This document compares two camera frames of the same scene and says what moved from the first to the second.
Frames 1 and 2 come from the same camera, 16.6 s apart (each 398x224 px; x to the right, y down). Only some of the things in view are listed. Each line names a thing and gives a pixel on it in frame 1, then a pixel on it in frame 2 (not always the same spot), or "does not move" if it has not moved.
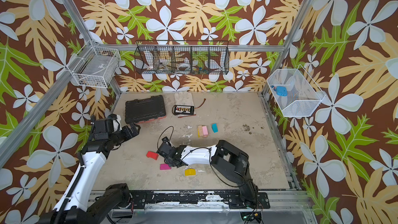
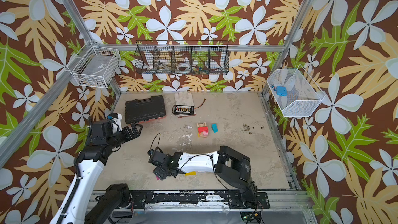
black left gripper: [129, 134] does not move
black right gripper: [168, 152] -> [160, 165]
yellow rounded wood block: [190, 171] does not move
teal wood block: [214, 127] does not move
